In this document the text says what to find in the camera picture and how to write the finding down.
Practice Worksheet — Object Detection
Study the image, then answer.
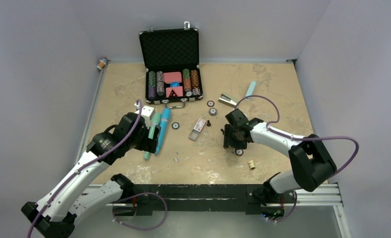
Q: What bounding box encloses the light blue stapler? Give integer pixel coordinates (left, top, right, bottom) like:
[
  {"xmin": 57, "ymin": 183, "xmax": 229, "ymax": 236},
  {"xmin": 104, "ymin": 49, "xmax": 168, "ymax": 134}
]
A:
[{"xmin": 218, "ymin": 80, "xmax": 257, "ymax": 108}]

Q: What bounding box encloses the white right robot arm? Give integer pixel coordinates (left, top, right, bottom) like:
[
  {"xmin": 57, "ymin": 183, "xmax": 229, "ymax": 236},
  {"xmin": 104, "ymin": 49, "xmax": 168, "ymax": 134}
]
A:
[{"xmin": 223, "ymin": 109, "xmax": 337, "ymax": 202}]

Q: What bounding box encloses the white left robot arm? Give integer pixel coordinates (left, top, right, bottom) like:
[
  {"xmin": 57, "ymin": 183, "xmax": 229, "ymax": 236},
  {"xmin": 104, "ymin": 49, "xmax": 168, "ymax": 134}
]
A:
[{"xmin": 21, "ymin": 112, "xmax": 160, "ymax": 238}]

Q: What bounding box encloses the brown poker chip bottom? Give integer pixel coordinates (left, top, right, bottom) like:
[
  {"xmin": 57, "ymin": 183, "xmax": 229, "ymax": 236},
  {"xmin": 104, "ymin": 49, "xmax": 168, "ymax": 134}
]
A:
[{"xmin": 235, "ymin": 149, "xmax": 244, "ymax": 156}]

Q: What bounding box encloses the brown poker chip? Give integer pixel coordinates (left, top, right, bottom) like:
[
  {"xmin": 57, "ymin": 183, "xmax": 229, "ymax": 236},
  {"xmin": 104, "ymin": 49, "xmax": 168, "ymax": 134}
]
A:
[
  {"xmin": 207, "ymin": 100, "xmax": 215, "ymax": 108},
  {"xmin": 235, "ymin": 149, "xmax": 244, "ymax": 156}
]

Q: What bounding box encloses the light wooden chess piece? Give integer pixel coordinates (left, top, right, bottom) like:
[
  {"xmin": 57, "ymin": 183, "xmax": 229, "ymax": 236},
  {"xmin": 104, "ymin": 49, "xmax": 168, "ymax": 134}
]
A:
[{"xmin": 248, "ymin": 160, "xmax": 256, "ymax": 170}]

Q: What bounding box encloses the green marker pen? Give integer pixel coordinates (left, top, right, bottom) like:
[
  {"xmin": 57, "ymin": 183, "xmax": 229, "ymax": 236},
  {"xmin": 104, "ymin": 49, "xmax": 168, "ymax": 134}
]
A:
[{"xmin": 144, "ymin": 112, "xmax": 161, "ymax": 160}]

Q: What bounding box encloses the dark blue poker chip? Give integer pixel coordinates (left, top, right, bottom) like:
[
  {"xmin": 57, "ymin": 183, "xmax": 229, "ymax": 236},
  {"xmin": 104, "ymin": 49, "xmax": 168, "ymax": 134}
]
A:
[{"xmin": 171, "ymin": 122, "xmax": 180, "ymax": 130}]

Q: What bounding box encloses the blue marker pen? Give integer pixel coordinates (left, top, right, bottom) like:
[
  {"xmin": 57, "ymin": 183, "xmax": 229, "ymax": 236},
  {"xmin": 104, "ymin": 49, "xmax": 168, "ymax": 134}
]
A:
[{"xmin": 155, "ymin": 108, "xmax": 171, "ymax": 155}]

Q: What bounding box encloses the red white staple box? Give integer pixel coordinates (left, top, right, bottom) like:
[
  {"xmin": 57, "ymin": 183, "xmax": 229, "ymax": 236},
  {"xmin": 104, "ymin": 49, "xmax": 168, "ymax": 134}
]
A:
[{"xmin": 188, "ymin": 119, "xmax": 206, "ymax": 141}]

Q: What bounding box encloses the brown poker chip top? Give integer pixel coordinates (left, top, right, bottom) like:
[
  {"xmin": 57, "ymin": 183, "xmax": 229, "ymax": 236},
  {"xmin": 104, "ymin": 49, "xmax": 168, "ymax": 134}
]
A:
[{"xmin": 207, "ymin": 100, "xmax": 215, "ymax": 108}]

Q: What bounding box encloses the small bottle in corner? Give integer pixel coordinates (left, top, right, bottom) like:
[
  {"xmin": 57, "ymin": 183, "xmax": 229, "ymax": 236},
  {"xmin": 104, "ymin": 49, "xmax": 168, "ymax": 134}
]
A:
[{"xmin": 96, "ymin": 57, "xmax": 109, "ymax": 70}]

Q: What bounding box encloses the black poker chip case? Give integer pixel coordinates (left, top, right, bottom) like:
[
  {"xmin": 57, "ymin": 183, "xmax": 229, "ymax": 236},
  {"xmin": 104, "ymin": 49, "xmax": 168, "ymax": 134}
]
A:
[{"xmin": 139, "ymin": 21, "xmax": 204, "ymax": 106}]

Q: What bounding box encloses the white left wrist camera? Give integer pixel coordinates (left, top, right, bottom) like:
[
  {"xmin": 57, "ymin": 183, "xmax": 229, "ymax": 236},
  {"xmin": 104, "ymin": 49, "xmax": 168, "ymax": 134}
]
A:
[{"xmin": 134, "ymin": 100, "xmax": 155, "ymax": 129}]

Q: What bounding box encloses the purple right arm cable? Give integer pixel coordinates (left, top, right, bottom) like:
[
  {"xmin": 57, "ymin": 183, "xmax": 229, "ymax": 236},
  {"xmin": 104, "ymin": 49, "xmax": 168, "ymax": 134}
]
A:
[{"xmin": 234, "ymin": 95, "xmax": 360, "ymax": 179}]

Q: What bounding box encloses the black table frame rail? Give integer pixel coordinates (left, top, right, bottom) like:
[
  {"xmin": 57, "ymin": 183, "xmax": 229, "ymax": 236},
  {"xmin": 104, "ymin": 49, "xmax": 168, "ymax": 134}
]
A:
[{"xmin": 80, "ymin": 183, "xmax": 343, "ymax": 217}]

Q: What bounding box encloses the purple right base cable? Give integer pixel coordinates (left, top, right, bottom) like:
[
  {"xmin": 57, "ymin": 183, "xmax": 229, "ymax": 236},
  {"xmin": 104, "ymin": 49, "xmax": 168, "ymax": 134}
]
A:
[{"xmin": 266, "ymin": 196, "xmax": 295, "ymax": 224}]

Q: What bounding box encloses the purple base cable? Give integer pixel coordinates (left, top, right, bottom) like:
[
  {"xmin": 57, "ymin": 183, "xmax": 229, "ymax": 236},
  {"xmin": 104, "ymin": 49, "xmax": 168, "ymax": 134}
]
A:
[
  {"xmin": 112, "ymin": 192, "xmax": 168, "ymax": 231},
  {"xmin": 266, "ymin": 196, "xmax": 295, "ymax": 224}
]

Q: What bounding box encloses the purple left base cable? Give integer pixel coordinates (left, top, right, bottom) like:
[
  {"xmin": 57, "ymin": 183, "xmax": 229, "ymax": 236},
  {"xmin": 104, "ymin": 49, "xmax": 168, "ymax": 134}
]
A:
[{"xmin": 112, "ymin": 192, "xmax": 168, "ymax": 231}]

